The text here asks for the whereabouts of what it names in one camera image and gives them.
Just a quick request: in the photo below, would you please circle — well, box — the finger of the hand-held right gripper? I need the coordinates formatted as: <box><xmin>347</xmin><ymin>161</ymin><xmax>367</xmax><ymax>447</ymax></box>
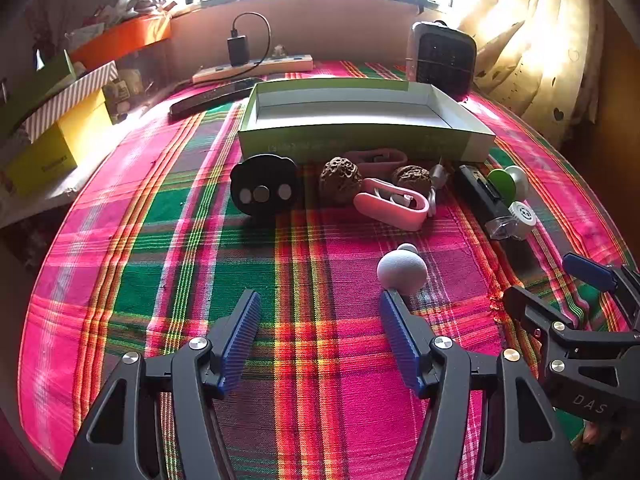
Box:
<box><xmin>502</xmin><ymin>285</ymin><xmax>640</xmax><ymax>371</ymax></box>
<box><xmin>561</xmin><ymin>252</ymin><xmax>640</xmax><ymax>330</ymax></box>

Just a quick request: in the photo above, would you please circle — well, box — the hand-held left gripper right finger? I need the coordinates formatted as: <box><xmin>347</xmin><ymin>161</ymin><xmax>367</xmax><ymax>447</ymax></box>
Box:
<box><xmin>378</xmin><ymin>287</ymin><xmax>583</xmax><ymax>480</ymax></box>

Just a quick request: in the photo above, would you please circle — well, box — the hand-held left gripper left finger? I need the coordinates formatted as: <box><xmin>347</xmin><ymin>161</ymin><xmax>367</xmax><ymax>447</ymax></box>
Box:
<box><xmin>60</xmin><ymin>289</ymin><xmax>262</xmax><ymax>480</ymax></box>

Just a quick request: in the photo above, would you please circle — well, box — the white round knob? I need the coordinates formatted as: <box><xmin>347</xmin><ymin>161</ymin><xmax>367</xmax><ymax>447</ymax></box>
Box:
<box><xmin>376</xmin><ymin>243</ymin><xmax>428</xmax><ymax>297</ymax></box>

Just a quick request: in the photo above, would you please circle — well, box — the white round cap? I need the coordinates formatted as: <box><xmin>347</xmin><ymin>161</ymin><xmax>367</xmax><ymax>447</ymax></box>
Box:
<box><xmin>507</xmin><ymin>200</ymin><xmax>538</xmax><ymax>241</ymax></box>

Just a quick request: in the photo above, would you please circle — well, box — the pink winder with white earphones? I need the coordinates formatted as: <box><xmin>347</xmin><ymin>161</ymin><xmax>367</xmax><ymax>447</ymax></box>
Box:
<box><xmin>352</xmin><ymin>177</ymin><xmax>432</xmax><ymax>232</ymax></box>

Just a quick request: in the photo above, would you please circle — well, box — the green and white spool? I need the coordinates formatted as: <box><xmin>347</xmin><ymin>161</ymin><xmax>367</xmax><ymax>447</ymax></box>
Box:
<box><xmin>487</xmin><ymin>165</ymin><xmax>531</xmax><ymax>206</ymax></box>

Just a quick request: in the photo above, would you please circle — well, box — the black clear bottle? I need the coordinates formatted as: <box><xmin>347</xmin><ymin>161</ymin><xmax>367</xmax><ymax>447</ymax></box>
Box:
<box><xmin>452</xmin><ymin>163</ymin><xmax>518</xmax><ymax>241</ymax></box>

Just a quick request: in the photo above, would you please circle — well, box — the small wrinkled walnut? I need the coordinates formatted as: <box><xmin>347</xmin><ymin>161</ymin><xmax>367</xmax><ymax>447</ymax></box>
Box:
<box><xmin>391</xmin><ymin>165</ymin><xmax>426</xmax><ymax>196</ymax></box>

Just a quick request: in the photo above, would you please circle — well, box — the black oval magnet holder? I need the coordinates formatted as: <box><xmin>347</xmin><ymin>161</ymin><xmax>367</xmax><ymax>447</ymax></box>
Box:
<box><xmin>230</xmin><ymin>155</ymin><xmax>301</xmax><ymax>218</ymax></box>

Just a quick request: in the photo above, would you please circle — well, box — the large wrinkled walnut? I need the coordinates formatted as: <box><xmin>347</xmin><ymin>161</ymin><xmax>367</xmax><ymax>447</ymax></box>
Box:
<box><xmin>319</xmin><ymin>156</ymin><xmax>357</xmax><ymax>206</ymax></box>

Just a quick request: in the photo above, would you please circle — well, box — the pink cable winder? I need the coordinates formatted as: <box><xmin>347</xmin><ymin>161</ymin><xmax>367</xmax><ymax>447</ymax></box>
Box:
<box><xmin>342</xmin><ymin>147</ymin><xmax>409</xmax><ymax>179</ymax></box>

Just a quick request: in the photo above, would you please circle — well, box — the green cardboard box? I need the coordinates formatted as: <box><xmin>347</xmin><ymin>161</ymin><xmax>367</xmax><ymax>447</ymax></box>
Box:
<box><xmin>237</xmin><ymin>78</ymin><xmax>497</xmax><ymax>165</ymax></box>

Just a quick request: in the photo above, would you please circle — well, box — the pink green plaid tablecloth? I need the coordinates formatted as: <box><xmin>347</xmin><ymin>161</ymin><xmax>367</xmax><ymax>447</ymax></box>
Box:
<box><xmin>17</xmin><ymin>60</ymin><xmax>636</xmax><ymax>480</ymax></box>

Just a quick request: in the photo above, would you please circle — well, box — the cream curtain with hearts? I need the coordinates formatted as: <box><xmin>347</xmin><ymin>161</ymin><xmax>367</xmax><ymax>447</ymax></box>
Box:
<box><xmin>457</xmin><ymin>0</ymin><xmax>608</xmax><ymax>136</ymax></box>

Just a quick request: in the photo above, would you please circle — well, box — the black flat case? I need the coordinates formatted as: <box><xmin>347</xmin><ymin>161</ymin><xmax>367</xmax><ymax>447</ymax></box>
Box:
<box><xmin>168</xmin><ymin>77</ymin><xmax>266</xmax><ymax>120</ymax></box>

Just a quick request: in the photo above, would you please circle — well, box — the grey fan heater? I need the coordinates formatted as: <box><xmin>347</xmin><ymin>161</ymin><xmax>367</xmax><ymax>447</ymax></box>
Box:
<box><xmin>405</xmin><ymin>20</ymin><xmax>478</xmax><ymax>101</ymax></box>

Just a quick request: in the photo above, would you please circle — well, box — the yellow box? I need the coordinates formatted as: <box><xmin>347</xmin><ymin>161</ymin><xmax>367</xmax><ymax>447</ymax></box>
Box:
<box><xmin>2</xmin><ymin>87</ymin><xmax>113</xmax><ymax>198</ymax></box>

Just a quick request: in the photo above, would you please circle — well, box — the white power strip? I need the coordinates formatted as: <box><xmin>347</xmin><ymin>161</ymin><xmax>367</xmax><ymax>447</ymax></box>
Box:
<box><xmin>192</xmin><ymin>54</ymin><xmax>314</xmax><ymax>85</ymax></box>

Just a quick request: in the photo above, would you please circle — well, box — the striped box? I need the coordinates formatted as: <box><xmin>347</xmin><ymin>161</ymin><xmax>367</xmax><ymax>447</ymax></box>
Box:
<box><xmin>22</xmin><ymin>60</ymin><xmax>121</xmax><ymax>143</ymax></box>

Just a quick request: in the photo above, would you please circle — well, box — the orange box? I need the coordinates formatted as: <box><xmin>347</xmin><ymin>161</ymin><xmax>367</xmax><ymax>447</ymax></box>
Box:
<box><xmin>70</xmin><ymin>14</ymin><xmax>172</xmax><ymax>70</ymax></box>

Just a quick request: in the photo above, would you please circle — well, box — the green box lid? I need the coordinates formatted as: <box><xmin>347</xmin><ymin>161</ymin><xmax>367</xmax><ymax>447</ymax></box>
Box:
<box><xmin>0</xmin><ymin>50</ymin><xmax>77</xmax><ymax>141</ymax></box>

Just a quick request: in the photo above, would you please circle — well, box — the black charger with cable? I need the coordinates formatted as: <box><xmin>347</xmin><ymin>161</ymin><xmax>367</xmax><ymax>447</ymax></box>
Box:
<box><xmin>227</xmin><ymin>11</ymin><xmax>272</xmax><ymax>68</ymax></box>

